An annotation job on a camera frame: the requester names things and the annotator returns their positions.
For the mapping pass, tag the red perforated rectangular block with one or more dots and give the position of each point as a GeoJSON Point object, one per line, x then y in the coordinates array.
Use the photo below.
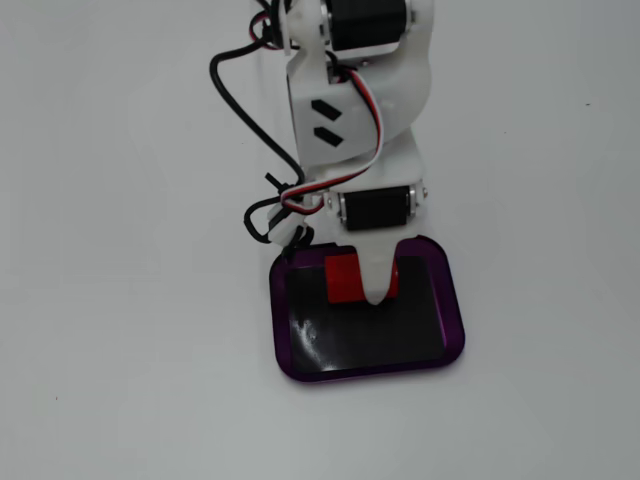
{"type": "Point", "coordinates": [342, 280]}

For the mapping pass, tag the purple metal tray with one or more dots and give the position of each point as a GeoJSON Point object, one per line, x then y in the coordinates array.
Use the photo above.
{"type": "Point", "coordinates": [452, 300]}

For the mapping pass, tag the black zip tie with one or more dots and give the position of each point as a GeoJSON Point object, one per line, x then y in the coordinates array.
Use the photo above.
{"type": "Point", "coordinates": [275, 184]}

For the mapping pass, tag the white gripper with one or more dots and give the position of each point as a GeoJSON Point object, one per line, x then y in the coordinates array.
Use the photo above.
{"type": "Point", "coordinates": [374, 208]}

